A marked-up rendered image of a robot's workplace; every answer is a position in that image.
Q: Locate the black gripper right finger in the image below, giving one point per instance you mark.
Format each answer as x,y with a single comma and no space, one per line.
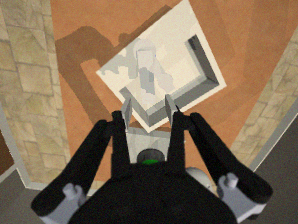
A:
240,188

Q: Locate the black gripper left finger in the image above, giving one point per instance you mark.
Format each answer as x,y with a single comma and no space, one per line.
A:
58,201

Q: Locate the white square sink basin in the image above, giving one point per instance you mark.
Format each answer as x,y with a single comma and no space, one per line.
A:
191,67

